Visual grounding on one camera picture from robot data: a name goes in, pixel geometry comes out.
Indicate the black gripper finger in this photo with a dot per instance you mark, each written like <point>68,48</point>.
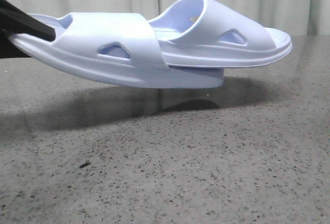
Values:
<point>8,49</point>
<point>16,21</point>

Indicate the light blue slipper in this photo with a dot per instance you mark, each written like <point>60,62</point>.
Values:
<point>112,48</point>
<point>207,34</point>

